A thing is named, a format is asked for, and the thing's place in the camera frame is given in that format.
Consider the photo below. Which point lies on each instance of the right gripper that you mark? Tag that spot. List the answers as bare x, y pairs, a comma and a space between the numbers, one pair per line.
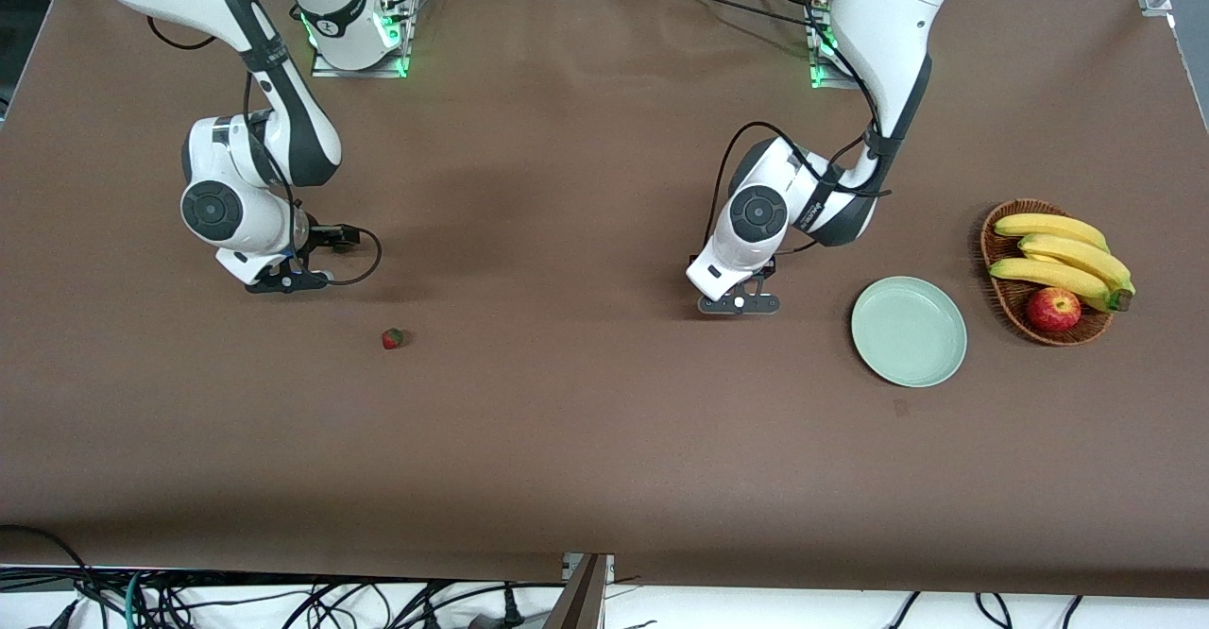
326, 236

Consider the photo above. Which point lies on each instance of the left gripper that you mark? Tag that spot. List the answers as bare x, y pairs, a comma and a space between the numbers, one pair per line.
770, 265

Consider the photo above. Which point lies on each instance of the red strawberry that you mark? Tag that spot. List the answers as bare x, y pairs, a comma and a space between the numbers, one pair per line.
392, 338

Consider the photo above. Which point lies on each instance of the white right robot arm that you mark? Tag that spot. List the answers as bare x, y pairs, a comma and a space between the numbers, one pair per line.
212, 209

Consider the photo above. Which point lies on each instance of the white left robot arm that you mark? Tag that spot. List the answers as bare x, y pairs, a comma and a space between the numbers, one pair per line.
888, 25

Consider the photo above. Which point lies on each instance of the light green round plate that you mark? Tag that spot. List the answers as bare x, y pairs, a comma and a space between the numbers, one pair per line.
907, 336

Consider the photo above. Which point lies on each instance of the brown table cover sheet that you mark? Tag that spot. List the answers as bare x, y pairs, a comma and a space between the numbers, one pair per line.
604, 232

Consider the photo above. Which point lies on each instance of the brown wicker basket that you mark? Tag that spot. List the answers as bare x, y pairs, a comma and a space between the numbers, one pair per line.
1011, 308

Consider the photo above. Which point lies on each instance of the red yellow apple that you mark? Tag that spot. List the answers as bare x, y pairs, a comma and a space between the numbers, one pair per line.
1053, 311

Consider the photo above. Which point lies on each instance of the yellow banana bunch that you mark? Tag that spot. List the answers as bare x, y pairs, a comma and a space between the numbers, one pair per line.
1067, 251

